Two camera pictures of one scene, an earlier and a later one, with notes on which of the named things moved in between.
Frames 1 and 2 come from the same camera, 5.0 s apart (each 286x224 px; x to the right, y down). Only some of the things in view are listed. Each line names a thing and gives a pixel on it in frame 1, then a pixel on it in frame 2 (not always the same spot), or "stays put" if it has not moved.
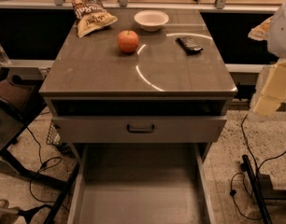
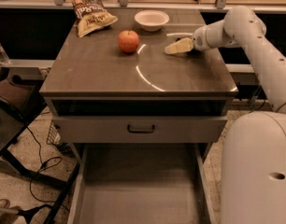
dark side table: [17, 104] stays put
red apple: [128, 40] stays put
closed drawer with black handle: [139, 128] stays put
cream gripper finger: [274, 87] → [204, 37]
